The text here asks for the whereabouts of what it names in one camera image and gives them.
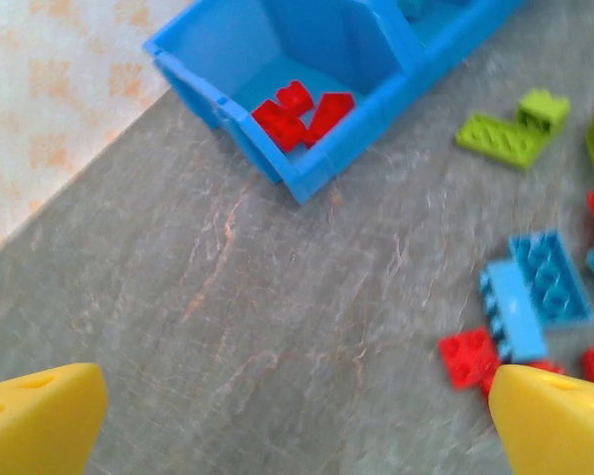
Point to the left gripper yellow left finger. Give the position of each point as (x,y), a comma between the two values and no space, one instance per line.
(39,420)

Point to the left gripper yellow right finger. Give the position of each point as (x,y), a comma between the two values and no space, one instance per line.
(554,425)

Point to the lime green lego plate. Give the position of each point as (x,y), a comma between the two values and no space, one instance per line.
(497,141)

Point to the lime green square lego brick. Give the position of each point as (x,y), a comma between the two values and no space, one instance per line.
(544,109)

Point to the red square lego plate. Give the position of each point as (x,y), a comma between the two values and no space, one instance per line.
(467,356)

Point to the blue flat lego plate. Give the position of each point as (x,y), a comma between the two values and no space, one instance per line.
(549,277)

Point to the blue plastic bin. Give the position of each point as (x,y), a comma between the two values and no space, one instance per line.
(227,49)
(450,34)

